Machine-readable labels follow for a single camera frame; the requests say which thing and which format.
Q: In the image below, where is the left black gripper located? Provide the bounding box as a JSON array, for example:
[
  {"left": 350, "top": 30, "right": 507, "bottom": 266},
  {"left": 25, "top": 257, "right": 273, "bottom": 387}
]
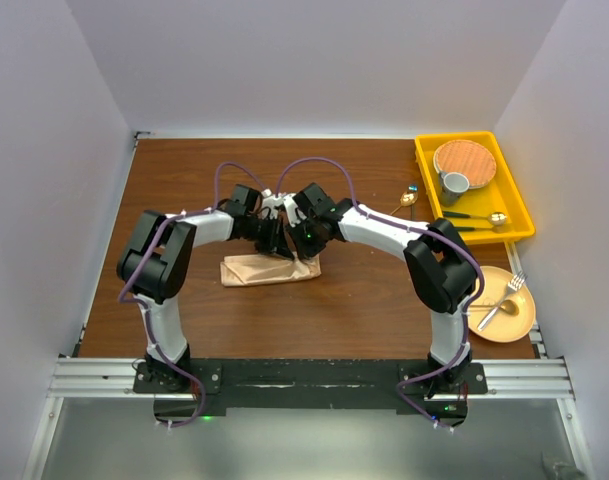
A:
[{"left": 244, "top": 214, "right": 293, "bottom": 261}]

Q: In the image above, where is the peach satin napkin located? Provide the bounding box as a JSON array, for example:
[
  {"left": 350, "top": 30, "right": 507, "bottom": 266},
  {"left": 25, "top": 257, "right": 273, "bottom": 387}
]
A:
[{"left": 220, "top": 254, "right": 322, "bottom": 287}]

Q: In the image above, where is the blue handled utensil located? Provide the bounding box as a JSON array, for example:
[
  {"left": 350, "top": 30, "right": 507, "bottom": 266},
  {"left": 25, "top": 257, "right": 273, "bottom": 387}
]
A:
[{"left": 408, "top": 184, "right": 419, "bottom": 221}]

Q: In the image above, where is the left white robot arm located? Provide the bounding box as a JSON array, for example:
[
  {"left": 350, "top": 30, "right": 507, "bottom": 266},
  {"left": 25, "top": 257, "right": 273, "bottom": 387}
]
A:
[{"left": 117, "top": 184, "right": 295, "bottom": 392}]

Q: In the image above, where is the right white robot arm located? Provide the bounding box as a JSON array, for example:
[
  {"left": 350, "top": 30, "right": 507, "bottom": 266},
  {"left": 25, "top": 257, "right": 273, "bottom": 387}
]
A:
[{"left": 283, "top": 183, "right": 484, "bottom": 393}]

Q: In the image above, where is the grey white cup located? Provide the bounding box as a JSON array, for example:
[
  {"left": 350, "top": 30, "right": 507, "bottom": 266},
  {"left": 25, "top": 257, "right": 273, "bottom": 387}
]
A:
[{"left": 439, "top": 172, "right": 470, "bottom": 206}]

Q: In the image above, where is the woven orange round plate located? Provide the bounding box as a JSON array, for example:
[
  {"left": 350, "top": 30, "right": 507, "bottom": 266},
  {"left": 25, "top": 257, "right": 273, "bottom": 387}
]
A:
[{"left": 433, "top": 140, "right": 497, "bottom": 189}]

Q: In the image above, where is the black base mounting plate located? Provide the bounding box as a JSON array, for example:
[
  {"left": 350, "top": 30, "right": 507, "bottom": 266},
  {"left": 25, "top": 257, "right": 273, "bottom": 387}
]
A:
[{"left": 132, "top": 358, "right": 488, "bottom": 426}]

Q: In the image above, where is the gold black spoon in tray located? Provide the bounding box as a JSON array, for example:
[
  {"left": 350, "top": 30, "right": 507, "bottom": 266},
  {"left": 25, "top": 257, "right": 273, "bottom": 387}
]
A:
[{"left": 443, "top": 211, "right": 508, "bottom": 226}]

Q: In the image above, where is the yellow plastic tray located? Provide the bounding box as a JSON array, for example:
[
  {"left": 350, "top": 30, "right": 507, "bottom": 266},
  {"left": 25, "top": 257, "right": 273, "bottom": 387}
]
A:
[{"left": 415, "top": 131, "right": 536, "bottom": 245}]

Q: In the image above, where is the beige round plate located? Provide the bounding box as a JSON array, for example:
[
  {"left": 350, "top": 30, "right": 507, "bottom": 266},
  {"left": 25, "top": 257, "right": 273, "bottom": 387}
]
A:
[{"left": 468, "top": 266, "right": 536, "bottom": 343}]

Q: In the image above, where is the silver fork on plate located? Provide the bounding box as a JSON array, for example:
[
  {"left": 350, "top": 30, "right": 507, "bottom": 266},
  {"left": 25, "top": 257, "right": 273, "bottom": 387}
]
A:
[{"left": 477, "top": 271, "right": 527, "bottom": 332}]

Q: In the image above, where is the gold spoon on plate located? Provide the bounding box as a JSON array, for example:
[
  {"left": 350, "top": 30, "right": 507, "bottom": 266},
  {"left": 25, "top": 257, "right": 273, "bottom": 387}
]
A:
[{"left": 470, "top": 300, "right": 519, "bottom": 316}]

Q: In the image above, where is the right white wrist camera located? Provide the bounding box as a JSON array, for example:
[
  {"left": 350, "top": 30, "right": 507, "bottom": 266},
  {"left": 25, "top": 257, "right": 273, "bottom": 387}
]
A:
[{"left": 278, "top": 193, "right": 306, "bottom": 227}]

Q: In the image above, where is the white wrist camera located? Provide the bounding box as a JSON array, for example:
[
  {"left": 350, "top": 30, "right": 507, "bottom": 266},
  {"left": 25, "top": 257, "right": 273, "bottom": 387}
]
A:
[
  {"left": 278, "top": 193, "right": 306, "bottom": 227},
  {"left": 259, "top": 189, "right": 283, "bottom": 219}
]

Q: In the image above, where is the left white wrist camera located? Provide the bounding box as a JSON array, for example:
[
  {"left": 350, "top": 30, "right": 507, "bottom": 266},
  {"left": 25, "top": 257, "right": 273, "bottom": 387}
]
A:
[{"left": 259, "top": 189, "right": 283, "bottom": 219}]

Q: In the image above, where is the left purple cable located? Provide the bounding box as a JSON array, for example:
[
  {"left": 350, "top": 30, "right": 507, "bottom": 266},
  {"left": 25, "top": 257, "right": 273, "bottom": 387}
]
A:
[{"left": 117, "top": 161, "right": 270, "bottom": 429}]

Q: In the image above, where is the purple cable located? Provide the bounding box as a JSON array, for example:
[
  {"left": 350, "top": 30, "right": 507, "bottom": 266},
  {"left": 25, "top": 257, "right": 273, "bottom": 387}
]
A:
[
  {"left": 277, "top": 157, "right": 485, "bottom": 435},
  {"left": 117, "top": 161, "right": 270, "bottom": 429}
]

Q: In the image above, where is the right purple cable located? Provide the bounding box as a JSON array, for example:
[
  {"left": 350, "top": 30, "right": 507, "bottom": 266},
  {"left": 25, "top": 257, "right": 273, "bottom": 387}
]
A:
[{"left": 277, "top": 157, "right": 485, "bottom": 435}]

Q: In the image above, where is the black handled utensil in tray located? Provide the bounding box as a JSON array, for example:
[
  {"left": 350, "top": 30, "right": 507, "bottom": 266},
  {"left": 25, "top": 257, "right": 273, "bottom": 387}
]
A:
[{"left": 455, "top": 226, "right": 503, "bottom": 234}]

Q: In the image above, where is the aluminium rail frame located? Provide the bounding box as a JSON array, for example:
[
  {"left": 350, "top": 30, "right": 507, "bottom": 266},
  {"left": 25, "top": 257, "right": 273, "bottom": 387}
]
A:
[{"left": 21, "top": 239, "right": 596, "bottom": 480}]

